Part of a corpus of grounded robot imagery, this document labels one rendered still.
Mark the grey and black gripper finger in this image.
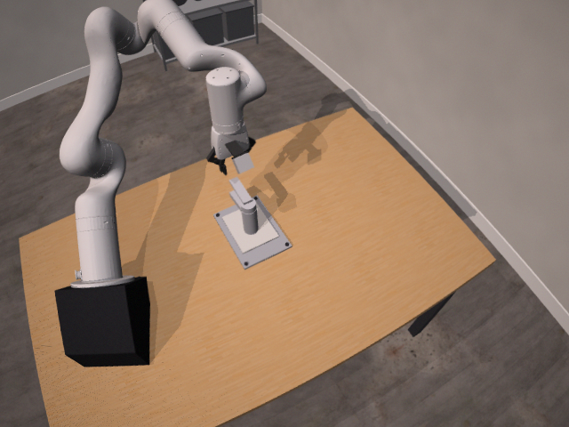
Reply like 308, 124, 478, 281
246, 136, 256, 152
206, 147, 227, 175

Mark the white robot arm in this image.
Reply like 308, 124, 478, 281
60, 0, 267, 288

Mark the grey tap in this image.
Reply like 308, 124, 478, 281
222, 177, 279, 254

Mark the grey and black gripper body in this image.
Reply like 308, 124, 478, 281
211, 123, 250, 160

